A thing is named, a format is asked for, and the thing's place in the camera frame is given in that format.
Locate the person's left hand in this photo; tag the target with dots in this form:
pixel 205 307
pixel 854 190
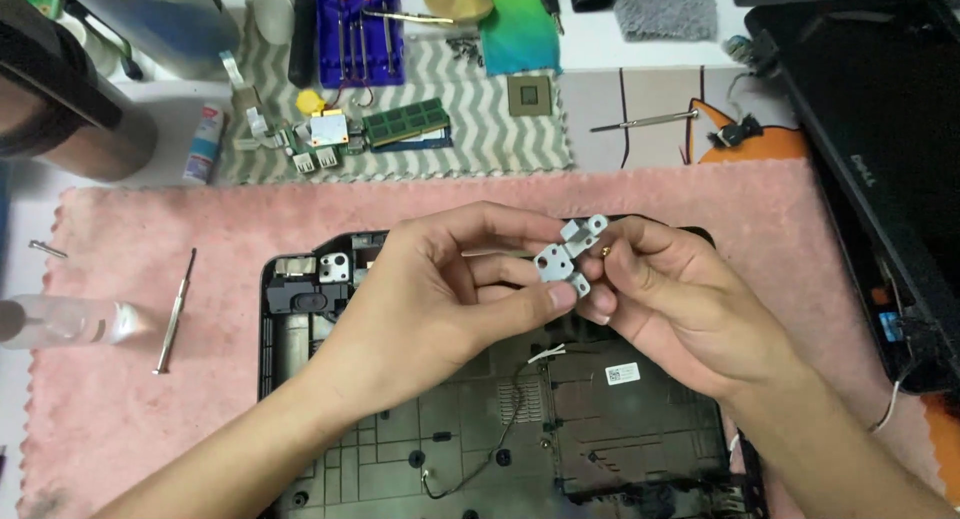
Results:
pixel 420 316

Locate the person's right hand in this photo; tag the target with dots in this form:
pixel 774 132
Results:
pixel 690 309

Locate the silver metal hinge bracket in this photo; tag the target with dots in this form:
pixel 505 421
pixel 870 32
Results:
pixel 566 252

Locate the black laptop bottom case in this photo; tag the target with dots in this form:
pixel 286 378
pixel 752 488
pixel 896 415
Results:
pixel 480 429

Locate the blue memory module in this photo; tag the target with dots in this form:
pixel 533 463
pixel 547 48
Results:
pixel 420 142

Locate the green memory module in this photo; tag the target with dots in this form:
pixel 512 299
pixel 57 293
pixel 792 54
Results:
pixel 406 121

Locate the green port circuit board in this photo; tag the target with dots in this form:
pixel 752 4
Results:
pixel 319 147

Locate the grey white chevron cloth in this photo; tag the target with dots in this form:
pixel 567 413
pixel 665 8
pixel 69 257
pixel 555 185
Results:
pixel 480 128

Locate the yellow coin battery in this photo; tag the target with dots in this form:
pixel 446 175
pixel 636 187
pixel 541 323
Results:
pixel 310 102

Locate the thin silver screwdriver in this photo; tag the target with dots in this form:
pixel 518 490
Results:
pixel 175 312

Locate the square processor chip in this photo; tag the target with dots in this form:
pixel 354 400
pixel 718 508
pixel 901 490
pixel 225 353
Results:
pixel 530 95

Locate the black laptop lid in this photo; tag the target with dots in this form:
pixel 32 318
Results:
pixel 862 128

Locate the pile of small screws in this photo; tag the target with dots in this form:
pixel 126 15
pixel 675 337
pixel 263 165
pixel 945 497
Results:
pixel 465 51

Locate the blue tool kit tray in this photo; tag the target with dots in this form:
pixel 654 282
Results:
pixel 360 50

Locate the white blue tube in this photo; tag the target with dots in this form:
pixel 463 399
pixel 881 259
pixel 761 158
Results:
pixel 204 147

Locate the pink towel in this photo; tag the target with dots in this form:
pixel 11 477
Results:
pixel 150 429

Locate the teal cloth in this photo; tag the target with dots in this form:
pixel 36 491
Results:
pixel 521 38

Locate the black marker pen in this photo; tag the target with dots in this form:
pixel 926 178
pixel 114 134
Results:
pixel 302 42

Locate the metal tweezers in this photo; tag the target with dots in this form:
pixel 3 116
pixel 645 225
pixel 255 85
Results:
pixel 409 16

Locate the grey fluffy cloth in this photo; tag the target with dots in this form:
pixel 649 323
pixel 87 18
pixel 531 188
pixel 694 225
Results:
pixel 664 8

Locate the black key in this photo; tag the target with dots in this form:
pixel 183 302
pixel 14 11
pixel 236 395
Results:
pixel 551 5

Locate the white plastic spoon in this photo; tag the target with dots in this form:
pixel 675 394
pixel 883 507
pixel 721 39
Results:
pixel 273 12

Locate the clear plastic bottle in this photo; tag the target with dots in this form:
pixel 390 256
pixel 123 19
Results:
pixel 67 322

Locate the small metal pin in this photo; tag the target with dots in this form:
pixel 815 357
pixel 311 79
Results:
pixel 47 249

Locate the clear plastic container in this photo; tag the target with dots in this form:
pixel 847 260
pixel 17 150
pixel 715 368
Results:
pixel 165 23

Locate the silver bracket in case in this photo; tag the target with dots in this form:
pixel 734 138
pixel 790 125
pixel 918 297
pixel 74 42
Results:
pixel 334 267

